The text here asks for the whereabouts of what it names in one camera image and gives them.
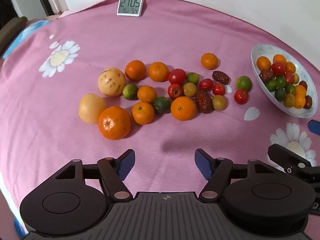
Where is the plain yellow melon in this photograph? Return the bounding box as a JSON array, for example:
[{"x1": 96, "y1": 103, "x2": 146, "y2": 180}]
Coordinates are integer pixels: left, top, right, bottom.
[{"x1": 78, "y1": 93, "x2": 106, "y2": 124}]

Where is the white digital clock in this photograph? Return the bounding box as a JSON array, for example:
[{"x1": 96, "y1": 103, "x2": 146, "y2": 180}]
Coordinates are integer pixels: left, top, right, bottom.
[{"x1": 116, "y1": 0, "x2": 144, "y2": 17}]

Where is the brown cushion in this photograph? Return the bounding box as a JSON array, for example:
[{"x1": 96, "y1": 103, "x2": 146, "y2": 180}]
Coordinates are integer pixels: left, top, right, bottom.
[{"x1": 0, "y1": 17, "x2": 28, "y2": 53}]

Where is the large red tomato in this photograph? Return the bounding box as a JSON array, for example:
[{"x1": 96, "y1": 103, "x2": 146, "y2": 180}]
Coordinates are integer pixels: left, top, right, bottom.
[{"x1": 168, "y1": 68, "x2": 187, "y2": 85}]

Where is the pink floral tablecloth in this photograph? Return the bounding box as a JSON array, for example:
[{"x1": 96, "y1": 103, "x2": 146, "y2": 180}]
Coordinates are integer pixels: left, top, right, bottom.
[{"x1": 0, "y1": 0, "x2": 320, "y2": 240}]

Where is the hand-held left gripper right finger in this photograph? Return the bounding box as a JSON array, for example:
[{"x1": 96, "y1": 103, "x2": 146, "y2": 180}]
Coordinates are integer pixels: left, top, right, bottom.
[{"x1": 194, "y1": 148, "x2": 278, "y2": 203}]

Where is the white oval bowl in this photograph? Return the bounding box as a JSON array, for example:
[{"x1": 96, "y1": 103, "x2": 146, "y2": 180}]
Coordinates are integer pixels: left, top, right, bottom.
[{"x1": 251, "y1": 44, "x2": 318, "y2": 118}]

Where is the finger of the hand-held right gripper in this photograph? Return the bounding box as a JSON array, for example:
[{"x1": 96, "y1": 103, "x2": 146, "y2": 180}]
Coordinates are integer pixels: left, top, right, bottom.
[
  {"x1": 268, "y1": 144, "x2": 320, "y2": 184},
  {"x1": 308, "y1": 120, "x2": 320, "y2": 133}
]

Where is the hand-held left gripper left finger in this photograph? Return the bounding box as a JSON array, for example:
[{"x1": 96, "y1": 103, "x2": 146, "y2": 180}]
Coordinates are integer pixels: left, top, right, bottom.
[{"x1": 54, "y1": 149, "x2": 136, "y2": 203}]

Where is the speckled yellow melon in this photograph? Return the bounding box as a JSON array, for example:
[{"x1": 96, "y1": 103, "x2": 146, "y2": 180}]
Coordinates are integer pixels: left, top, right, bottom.
[{"x1": 97, "y1": 67, "x2": 126, "y2": 97}]

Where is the blue patterned cloth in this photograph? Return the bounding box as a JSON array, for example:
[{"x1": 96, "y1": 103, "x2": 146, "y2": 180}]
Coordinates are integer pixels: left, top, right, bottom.
[{"x1": 2, "y1": 19, "x2": 53, "y2": 55}]

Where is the large orange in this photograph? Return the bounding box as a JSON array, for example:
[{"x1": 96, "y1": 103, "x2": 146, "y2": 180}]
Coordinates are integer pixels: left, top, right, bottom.
[{"x1": 98, "y1": 106, "x2": 132, "y2": 140}]

